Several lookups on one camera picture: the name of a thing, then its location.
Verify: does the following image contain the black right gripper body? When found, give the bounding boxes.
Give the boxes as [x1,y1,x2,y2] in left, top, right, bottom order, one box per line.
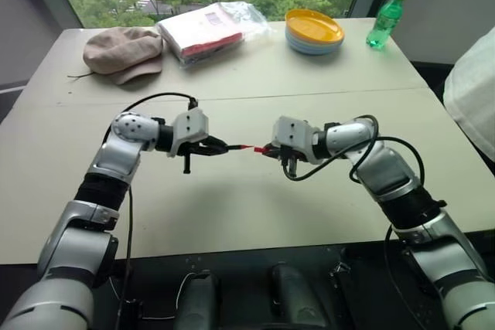
[275,145,309,179]

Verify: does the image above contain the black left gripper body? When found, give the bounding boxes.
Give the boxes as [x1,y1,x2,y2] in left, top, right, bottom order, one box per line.
[176,140,208,175]

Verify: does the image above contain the green bottle with yellow cap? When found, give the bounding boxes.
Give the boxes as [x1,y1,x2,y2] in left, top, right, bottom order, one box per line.
[365,0,409,50]

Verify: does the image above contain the light blue plastic plate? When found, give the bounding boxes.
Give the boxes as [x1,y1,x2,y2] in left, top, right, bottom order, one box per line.
[288,40,343,56]
[285,32,345,52]

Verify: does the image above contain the folded clothes in plastic bag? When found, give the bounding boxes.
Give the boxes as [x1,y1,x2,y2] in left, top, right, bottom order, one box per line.
[154,0,272,69]

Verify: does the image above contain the beige fabric newsboy hat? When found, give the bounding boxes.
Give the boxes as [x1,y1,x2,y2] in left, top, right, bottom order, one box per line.
[83,26,166,86]

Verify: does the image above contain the yellow plastic plate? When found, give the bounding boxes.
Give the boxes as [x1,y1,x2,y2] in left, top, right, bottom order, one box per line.
[285,8,346,46]

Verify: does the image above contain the dark rounded shape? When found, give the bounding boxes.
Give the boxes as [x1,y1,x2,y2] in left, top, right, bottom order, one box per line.
[269,263,312,330]
[180,270,222,330]

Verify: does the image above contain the white fabric bundle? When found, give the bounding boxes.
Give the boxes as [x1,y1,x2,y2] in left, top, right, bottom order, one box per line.
[442,26,495,172]

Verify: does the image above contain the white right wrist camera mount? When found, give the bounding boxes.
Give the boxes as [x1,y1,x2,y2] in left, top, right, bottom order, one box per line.
[270,115,315,154]

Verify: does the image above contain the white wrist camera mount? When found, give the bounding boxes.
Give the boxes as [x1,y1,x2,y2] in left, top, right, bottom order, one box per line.
[270,115,315,154]
[167,108,210,158]

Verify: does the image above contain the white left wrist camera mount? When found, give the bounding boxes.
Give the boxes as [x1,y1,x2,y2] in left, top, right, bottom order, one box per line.
[167,108,210,158]

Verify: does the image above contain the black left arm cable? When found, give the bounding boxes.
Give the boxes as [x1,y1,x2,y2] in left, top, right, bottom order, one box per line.
[102,92,200,308]

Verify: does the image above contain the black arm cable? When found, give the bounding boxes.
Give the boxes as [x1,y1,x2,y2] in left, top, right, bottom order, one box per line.
[281,114,426,310]
[102,92,200,308]

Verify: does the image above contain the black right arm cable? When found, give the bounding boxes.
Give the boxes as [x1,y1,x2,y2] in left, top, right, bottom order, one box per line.
[281,114,426,310]

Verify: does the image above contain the thin white wire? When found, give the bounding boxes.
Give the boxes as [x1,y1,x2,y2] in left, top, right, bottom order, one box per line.
[148,270,202,321]

